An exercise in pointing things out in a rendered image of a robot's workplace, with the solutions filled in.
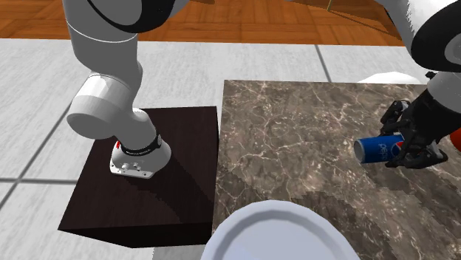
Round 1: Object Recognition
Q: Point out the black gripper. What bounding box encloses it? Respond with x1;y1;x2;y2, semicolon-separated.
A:
379;88;461;170

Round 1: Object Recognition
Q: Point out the blue soda can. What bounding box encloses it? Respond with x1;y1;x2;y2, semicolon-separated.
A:
353;133;406;165

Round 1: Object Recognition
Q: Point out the orange round object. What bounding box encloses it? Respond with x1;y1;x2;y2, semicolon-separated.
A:
449;128;461;152

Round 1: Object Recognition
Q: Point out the white rounded object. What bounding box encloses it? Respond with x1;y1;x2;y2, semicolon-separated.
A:
357;71;423;85

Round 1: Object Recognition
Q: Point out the white bowl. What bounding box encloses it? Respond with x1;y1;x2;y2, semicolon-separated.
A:
200;199;362;260

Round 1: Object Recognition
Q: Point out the dark wooden robot stand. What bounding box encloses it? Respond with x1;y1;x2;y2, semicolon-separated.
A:
57;106;220;249

